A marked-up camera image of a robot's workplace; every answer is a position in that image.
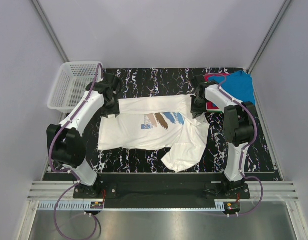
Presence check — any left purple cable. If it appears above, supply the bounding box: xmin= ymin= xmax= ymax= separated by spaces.
xmin=48 ymin=62 xmax=104 ymax=240

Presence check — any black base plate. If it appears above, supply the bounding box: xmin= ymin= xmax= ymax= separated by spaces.
xmin=73 ymin=173 xmax=250 ymax=200

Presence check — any small circuit board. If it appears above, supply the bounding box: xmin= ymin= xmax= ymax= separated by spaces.
xmin=224 ymin=202 xmax=240 ymax=211
xmin=90 ymin=201 xmax=104 ymax=209

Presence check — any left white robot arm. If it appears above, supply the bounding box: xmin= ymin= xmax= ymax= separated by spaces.
xmin=46 ymin=73 xmax=121 ymax=186

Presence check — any green folded t shirt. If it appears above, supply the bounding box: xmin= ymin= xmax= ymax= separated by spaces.
xmin=205 ymin=74 xmax=223 ymax=114

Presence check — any left small circuit board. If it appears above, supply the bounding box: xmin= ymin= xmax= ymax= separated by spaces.
xmin=90 ymin=201 xmax=104 ymax=209

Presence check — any purple cable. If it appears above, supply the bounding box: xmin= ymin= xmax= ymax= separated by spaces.
xmin=206 ymin=73 xmax=264 ymax=217
xmin=48 ymin=62 xmax=104 ymax=240

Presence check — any white slotted cable duct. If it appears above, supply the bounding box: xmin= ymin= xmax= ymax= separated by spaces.
xmin=38 ymin=200 xmax=224 ymax=212

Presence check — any right small circuit board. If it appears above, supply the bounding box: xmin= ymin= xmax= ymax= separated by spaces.
xmin=224 ymin=202 xmax=240 ymax=211

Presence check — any blue folded t shirt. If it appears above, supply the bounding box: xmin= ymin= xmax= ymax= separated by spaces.
xmin=204 ymin=70 xmax=255 ymax=105

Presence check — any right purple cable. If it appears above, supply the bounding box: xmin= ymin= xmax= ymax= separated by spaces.
xmin=206 ymin=73 xmax=264 ymax=217

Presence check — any white printed t shirt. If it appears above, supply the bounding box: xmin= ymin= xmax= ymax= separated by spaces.
xmin=98 ymin=95 xmax=209 ymax=173

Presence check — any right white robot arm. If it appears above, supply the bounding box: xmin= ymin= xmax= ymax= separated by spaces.
xmin=190 ymin=75 xmax=257 ymax=183

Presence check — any aluminium rail profile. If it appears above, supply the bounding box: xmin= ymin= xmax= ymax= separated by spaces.
xmin=27 ymin=181 xmax=298 ymax=202

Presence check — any white plastic basket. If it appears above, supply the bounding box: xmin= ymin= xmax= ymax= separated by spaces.
xmin=47 ymin=61 xmax=100 ymax=113

